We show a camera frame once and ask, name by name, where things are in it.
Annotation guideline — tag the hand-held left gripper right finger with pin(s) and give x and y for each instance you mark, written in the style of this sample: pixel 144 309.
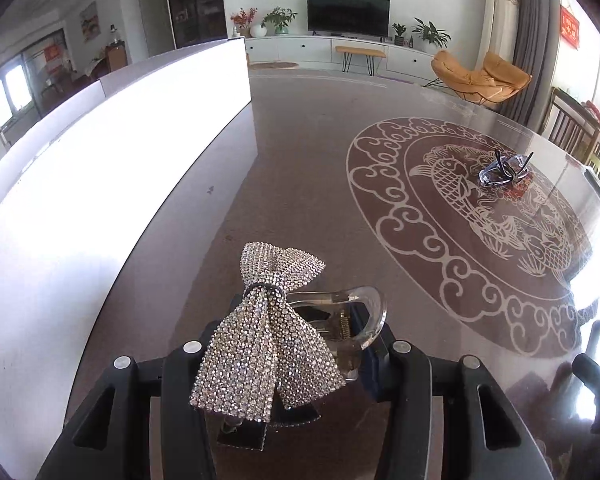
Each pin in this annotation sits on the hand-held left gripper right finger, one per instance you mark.
pixel 410 380

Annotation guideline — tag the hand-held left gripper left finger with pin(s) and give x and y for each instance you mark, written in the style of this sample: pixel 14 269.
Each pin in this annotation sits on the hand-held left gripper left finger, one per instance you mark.
pixel 180 375

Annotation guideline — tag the rhinestone bow hair clip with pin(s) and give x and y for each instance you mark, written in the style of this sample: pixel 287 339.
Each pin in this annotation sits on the rhinestone bow hair clip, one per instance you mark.
pixel 260 340

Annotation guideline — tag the dark wooden desktop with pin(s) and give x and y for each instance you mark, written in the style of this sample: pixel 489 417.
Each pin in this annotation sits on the dark wooden desktop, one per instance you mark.
pixel 305 160

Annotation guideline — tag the black-armed eyeglasses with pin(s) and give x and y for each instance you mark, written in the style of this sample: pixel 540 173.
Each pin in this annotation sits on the black-armed eyeglasses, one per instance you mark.
pixel 495 177

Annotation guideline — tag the wooden chair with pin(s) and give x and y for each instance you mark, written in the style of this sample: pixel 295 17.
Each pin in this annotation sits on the wooden chair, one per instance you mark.
pixel 572 127

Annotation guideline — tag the red cloth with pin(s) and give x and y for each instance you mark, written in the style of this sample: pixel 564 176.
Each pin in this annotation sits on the red cloth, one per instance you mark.
pixel 595 111

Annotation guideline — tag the orange lounge chair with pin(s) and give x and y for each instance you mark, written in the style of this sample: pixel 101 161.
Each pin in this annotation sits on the orange lounge chair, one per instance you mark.
pixel 470 77

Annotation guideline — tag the grey curtain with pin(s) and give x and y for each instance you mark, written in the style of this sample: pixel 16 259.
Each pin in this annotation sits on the grey curtain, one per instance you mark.
pixel 535 50

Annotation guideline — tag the red window decoration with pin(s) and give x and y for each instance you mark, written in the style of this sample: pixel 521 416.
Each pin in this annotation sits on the red window decoration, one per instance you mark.
pixel 570 26

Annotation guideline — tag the covered standing air conditioner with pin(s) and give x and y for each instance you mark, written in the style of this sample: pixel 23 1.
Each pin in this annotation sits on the covered standing air conditioner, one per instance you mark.
pixel 500 20

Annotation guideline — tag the wooden cabinet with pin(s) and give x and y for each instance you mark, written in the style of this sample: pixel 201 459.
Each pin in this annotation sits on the wooden cabinet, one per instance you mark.
pixel 116 57

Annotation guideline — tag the wooden bench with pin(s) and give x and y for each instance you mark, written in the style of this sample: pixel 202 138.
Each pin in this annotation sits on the wooden bench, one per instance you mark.
pixel 360 51

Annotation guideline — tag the white television cabinet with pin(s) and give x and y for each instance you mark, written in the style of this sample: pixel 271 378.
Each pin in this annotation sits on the white television cabinet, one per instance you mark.
pixel 320 50

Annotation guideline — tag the large leafy potted plant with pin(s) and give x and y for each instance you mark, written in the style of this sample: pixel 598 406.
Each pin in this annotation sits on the large leafy potted plant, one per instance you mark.
pixel 430 32

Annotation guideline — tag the small potted plant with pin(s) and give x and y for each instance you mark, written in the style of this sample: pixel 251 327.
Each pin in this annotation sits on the small potted plant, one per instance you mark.
pixel 399 34

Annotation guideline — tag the round white vase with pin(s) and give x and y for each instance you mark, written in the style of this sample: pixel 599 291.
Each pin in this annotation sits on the round white vase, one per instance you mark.
pixel 258 30

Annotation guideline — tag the red flower bouquet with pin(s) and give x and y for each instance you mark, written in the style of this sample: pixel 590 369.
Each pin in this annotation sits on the red flower bouquet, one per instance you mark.
pixel 242 19

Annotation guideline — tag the green potted plant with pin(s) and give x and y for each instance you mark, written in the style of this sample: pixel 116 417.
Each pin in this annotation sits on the green potted plant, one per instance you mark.
pixel 279 19

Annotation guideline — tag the dark glass display cabinet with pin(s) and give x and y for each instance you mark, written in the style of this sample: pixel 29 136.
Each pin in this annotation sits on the dark glass display cabinet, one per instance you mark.
pixel 195 5

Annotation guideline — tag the flat screen television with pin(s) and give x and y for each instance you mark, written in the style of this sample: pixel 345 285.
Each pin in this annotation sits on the flat screen television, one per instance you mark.
pixel 348 14

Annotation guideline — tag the wall painting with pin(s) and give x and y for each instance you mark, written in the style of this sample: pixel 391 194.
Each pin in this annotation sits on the wall painting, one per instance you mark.
pixel 89 22

